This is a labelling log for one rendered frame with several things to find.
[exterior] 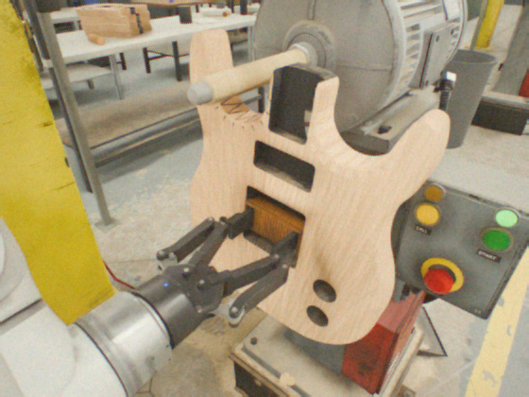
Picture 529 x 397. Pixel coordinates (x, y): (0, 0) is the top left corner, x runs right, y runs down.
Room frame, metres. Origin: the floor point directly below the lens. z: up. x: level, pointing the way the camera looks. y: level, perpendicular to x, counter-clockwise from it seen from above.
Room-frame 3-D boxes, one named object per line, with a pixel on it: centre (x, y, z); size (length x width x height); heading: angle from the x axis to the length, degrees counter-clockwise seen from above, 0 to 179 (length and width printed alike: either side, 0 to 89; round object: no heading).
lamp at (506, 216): (0.36, -0.30, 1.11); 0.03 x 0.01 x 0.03; 51
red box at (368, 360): (0.67, -0.35, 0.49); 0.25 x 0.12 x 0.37; 141
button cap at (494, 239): (0.36, -0.30, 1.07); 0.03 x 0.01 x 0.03; 51
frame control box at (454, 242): (0.50, -0.32, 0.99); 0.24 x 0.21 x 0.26; 141
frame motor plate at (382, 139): (0.77, -0.23, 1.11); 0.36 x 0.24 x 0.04; 141
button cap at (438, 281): (0.38, -0.26, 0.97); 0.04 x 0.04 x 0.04; 51
